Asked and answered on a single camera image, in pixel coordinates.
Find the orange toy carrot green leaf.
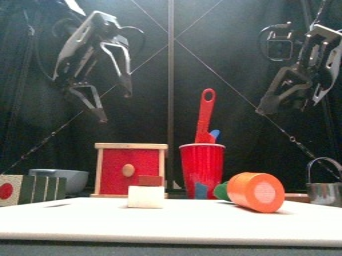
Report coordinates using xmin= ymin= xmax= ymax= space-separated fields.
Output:
xmin=213 ymin=171 xmax=286 ymax=214

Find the grey bowl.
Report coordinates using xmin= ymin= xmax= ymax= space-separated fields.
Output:
xmin=27 ymin=168 xmax=91 ymax=195

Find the red wooden box with knob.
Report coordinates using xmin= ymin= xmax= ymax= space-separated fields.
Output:
xmin=91 ymin=142 xmax=170 ymax=198

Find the red plastic spatula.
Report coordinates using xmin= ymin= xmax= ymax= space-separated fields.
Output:
xmin=194 ymin=87 xmax=218 ymax=145

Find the blue plastic utensil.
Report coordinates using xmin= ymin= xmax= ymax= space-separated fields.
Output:
xmin=209 ymin=129 xmax=222 ymax=143

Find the green white striped block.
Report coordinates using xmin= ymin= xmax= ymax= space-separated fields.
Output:
xmin=0 ymin=174 xmax=69 ymax=208

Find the white toy block red top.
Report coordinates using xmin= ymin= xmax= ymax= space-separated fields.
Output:
xmin=127 ymin=174 xmax=166 ymax=210

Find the red plastic cup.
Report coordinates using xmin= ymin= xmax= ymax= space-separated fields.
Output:
xmin=178 ymin=143 xmax=227 ymax=200

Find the white cutting board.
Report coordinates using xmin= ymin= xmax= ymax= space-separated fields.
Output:
xmin=0 ymin=196 xmax=342 ymax=248

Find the thin steel diagonal cable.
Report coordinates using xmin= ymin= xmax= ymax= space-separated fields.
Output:
xmin=0 ymin=0 xmax=225 ymax=175
xmin=130 ymin=0 xmax=342 ymax=183

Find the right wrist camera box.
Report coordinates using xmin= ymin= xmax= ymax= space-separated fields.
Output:
xmin=260 ymin=22 xmax=309 ymax=63

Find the dark vertical frame pole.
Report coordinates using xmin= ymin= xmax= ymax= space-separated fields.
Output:
xmin=167 ymin=0 xmax=177 ymax=192

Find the small metal pot with handle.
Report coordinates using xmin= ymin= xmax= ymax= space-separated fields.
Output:
xmin=305 ymin=156 xmax=342 ymax=208

